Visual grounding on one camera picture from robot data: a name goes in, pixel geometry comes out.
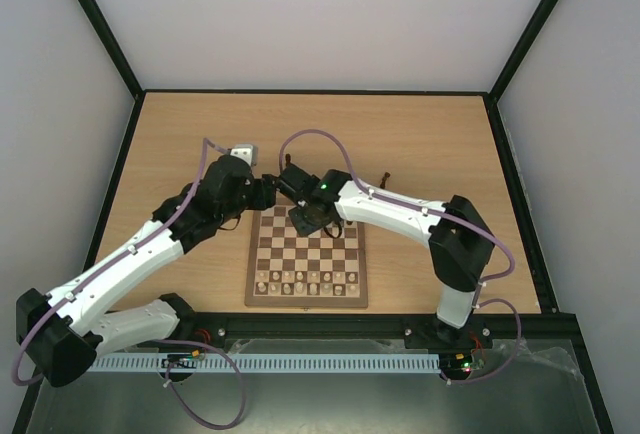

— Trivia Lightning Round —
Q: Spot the dark knight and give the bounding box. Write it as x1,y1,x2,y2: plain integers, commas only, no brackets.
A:
380,172,391,189

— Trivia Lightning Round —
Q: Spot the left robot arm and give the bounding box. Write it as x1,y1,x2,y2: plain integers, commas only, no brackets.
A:
16,144,275,387

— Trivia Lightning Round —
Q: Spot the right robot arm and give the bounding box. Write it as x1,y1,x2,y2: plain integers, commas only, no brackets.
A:
278,164,493,346

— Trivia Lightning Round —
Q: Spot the wooden chess board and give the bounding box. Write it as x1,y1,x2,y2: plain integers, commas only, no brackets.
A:
245,197,368,309

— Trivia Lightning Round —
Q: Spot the light chess pieces row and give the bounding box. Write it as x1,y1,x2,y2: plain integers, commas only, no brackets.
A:
251,271,367,298

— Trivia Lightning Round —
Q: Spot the grey slotted cable duct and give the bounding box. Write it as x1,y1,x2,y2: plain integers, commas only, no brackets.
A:
90,353,441,374

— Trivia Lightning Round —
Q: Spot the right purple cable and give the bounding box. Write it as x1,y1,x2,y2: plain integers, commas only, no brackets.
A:
278,129,524,386

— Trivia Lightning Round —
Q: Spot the black aluminium frame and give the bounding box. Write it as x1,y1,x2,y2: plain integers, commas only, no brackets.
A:
14,0,613,433

